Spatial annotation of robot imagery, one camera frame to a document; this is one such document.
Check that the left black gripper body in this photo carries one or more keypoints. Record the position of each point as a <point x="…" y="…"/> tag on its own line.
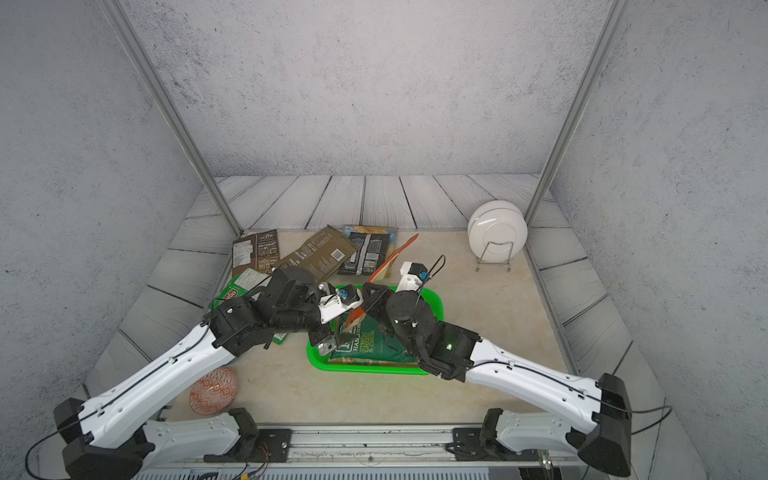
<point x="322" y="334"/>

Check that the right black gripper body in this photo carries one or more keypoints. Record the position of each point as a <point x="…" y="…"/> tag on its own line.
<point x="378" y="310"/>

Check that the red Lerna chips bag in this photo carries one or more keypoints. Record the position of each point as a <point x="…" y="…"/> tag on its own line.
<point x="356" y="315"/>

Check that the dark green Real chips bag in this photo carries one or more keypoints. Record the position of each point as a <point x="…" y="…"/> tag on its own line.
<point x="372" y="347"/>

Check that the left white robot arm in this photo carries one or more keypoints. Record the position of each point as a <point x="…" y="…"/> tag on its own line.
<point x="111" y="436"/>

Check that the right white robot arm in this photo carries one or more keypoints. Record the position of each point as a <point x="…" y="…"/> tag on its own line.
<point x="595" y="413"/>

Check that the green plastic mesh basket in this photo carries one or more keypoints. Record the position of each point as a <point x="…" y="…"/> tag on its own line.
<point x="323" y="362"/>

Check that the green Chuba cassava chips bag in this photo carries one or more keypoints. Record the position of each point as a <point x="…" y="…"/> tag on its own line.
<point x="240" y="285"/>

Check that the black and yellow snack bag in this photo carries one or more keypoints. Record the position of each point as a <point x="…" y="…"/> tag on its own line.
<point x="373" y="246"/>

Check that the brown Lerna cassava bag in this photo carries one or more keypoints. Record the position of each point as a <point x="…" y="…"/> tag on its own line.
<point x="322" y="255"/>

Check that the dark brown snack bag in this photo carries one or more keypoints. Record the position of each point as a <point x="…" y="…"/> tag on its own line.
<point x="257" y="251"/>

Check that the red patterned bowl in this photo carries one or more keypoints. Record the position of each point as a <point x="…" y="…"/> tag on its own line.
<point x="214" y="392"/>

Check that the white plate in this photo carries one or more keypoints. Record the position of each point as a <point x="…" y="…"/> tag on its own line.
<point x="498" y="221"/>

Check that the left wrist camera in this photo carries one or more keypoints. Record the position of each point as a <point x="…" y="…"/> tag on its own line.
<point x="336" y="301"/>

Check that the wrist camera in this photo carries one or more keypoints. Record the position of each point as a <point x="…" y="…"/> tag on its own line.
<point x="413" y="276"/>
<point x="336" y="301"/>

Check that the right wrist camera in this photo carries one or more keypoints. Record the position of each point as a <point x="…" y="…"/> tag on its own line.
<point x="413" y="276"/>

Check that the metal wire plate stand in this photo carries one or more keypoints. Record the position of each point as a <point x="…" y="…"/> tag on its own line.
<point x="496" y="253"/>

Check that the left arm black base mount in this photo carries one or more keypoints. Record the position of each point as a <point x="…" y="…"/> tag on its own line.
<point x="267" y="446"/>

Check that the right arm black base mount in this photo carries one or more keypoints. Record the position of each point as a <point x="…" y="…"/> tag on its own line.
<point x="468" y="445"/>

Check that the right aluminium frame post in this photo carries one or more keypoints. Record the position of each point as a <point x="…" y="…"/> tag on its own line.
<point x="589" y="78"/>

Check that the aluminium frame post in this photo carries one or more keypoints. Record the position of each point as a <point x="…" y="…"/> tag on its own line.
<point x="129" y="40"/>
<point x="589" y="78"/>

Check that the left aluminium frame post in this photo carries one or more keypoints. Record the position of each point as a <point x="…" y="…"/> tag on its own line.
<point x="129" y="40"/>

